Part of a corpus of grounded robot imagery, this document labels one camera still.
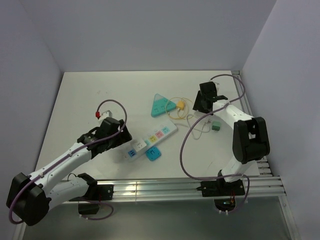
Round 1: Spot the yellow cable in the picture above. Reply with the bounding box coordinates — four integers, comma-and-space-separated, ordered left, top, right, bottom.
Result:
164, 97, 196, 120

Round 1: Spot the white charger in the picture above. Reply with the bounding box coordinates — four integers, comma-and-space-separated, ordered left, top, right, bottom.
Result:
193, 110, 214, 125

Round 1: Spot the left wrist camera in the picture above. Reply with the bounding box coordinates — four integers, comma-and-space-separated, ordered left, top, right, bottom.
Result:
95, 110, 113, 122

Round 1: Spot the white colourful power strip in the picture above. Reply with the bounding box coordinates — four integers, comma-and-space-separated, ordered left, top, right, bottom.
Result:
121, 119, 178, 161

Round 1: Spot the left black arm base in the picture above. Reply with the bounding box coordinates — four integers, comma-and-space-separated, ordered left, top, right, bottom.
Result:
72, 184, 114, 221

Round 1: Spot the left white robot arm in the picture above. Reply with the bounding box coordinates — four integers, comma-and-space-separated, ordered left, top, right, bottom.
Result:
6, 117, 132, 226

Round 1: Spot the blue plug adapter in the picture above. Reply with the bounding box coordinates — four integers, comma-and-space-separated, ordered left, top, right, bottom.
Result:
145, 146, 162, 162

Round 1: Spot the white cube socket adapter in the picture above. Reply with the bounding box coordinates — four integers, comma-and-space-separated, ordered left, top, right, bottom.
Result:
131, 138, 147, 153

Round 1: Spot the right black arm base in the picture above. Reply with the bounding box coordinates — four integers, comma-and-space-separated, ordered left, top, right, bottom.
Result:
196, 179, 247, 213

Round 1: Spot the aluminium front rail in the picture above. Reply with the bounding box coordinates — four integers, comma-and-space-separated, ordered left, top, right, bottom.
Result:
23, 174, 287, 205

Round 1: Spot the teal triangular socket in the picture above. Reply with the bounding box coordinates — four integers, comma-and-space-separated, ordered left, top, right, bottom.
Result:
150, 93, 177, 118

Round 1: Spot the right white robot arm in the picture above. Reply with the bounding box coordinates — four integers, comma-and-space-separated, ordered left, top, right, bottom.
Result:
193, 81, 270, 195

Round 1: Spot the green charger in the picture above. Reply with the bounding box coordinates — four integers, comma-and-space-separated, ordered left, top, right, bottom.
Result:
211, 121, 222, 132

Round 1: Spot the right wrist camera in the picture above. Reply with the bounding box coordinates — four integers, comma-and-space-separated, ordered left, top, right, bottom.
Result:
213, 82, 220, 93

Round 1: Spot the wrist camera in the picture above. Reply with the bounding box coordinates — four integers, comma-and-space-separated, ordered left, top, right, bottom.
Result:
95, 110, 113, 122
213, 82, 220, 93

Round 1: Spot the yellow charger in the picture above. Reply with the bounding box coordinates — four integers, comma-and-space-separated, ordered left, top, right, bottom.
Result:
176, 100, 186, 111

